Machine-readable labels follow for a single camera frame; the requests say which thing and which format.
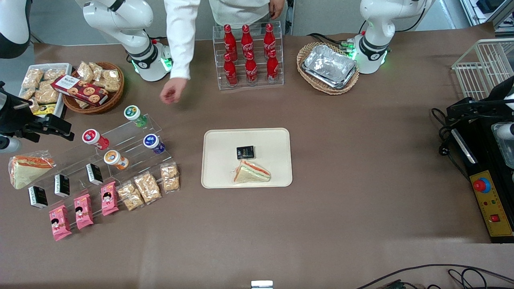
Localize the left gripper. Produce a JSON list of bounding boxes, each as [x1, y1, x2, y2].
[[447, 75, 514, 121]]

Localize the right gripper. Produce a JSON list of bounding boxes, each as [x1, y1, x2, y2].
[[0, 82, 75, 143]]

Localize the green gum bottle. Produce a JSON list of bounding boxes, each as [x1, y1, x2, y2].
[[124, 105, 147, 128]]

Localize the white sleeved forearm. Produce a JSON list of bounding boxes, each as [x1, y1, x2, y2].
[[164, 0, 201, 80]]

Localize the white rectangular snack tray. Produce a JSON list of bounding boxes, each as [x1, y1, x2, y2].
[[18, 63, 73, 119]]

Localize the red gum bottle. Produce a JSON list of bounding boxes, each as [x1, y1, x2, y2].
[[82, 129, 110, 151]]

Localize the orange gum bottle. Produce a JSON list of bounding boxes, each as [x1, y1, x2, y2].
[[104, 150, 130, 171]]

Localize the blue gum bottle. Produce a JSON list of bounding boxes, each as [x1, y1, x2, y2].
[[143, 134, 166, 155]]

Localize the aluminium foil tray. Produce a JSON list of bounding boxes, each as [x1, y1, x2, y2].
[[301, 44, 358, 90]]

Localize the beige plastic tray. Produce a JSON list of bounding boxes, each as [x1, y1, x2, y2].
[[201, 128, 293, 189]]

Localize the person's right hand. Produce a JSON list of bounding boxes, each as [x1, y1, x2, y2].
[[159, 77, 189, 105]]

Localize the person's left hand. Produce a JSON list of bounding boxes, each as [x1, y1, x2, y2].
[[269, 0, 286, 20]]

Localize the silver sealing bar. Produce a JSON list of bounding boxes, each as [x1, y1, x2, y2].
[[451, 128, 479, 165]]

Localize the wrapped triangle sandwich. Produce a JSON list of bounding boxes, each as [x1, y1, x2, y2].
[[8, 150, 56, 190], [231, 159, 272, 185]]

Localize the red cookie box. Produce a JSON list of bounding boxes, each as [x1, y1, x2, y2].
[[51, 75, 109, 107]]

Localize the black sealing machine yellow panel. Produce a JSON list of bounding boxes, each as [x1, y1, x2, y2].
[[449, 116, 514, 244]]

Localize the clear plastic container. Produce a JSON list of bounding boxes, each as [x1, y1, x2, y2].
[[492, 124, 514, 169]]

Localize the dark brown wicker basket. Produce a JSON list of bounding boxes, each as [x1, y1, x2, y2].
[[62, 61, 125, 115]]

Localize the red emergency stop button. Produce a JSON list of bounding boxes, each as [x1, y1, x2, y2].
[[473, 177, 492, 193]]

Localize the clear acrylic stepped stand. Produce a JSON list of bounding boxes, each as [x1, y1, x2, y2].
[[26, 114, 174, 213]]

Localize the pink snack pack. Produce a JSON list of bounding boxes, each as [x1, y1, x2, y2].
[[49, 204, 73, 242], [100, 181, 120, 217], [73, 193, 94, 230]]

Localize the light wicker basket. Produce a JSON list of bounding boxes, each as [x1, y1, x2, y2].
[[296, 42, 361, 96]]

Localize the red cola bottle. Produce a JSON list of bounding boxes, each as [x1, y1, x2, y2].
[[263, 23, 277, 53], [266, 49, 279, 83], [223, 53, 239, 87], [223, 24, 237, 57], [245, 51, 259, 85], [241, 24, 255, 55]]

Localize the clear acrylic bottle rack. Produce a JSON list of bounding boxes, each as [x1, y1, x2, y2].
[[212, 21, 285, 91]]

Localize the black power cable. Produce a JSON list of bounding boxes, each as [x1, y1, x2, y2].
[[431, 107, 471, 182]]

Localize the white wire basket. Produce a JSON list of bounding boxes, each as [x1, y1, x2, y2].
[[451, 38, 514, 102]]

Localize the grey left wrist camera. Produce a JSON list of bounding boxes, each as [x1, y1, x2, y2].
[[497, 122, 514, 140]]

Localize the metal shelf frame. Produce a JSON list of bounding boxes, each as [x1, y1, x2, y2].
[[460, 0, 514, 35]]

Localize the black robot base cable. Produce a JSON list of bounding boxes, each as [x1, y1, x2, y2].
[[307, 33, 355, 52]]

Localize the long black cable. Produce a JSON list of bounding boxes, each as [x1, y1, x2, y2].
[[355, 263, 514, 289]]

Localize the looped black cable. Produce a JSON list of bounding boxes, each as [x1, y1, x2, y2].
[[447, 268, 514, 289]]

